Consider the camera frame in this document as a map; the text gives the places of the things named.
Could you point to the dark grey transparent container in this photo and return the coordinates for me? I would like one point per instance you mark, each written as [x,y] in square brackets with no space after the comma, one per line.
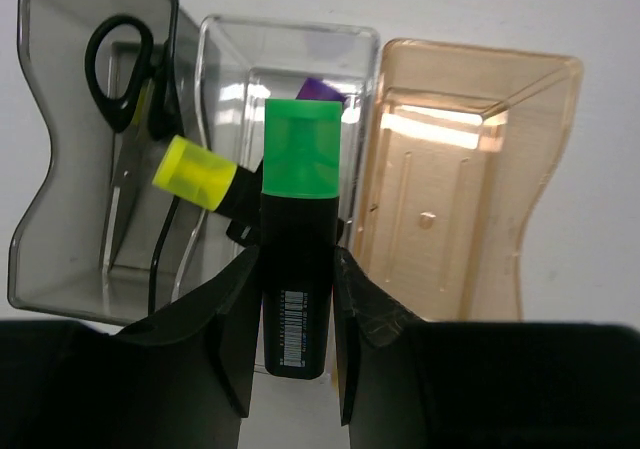
[56,252]

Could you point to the black handled scissors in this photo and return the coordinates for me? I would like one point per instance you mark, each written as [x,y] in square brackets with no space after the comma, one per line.
[128,116]

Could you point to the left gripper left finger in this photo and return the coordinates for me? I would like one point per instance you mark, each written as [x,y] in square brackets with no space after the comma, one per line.
[188,368]

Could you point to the green capped highlighter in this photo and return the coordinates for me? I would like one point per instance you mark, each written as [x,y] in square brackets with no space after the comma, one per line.
[299,232]

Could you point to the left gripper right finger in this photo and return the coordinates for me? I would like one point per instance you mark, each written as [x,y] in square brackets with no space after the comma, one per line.
[379,393]

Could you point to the clear transparent container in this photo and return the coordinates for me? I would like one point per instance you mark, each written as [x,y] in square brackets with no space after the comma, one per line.
[241,62]

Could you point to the purple capped highlighter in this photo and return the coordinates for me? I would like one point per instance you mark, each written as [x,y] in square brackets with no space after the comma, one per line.
[316,90]

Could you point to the yellow capped highlighter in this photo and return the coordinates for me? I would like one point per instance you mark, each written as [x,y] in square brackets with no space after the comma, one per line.
[209,181]

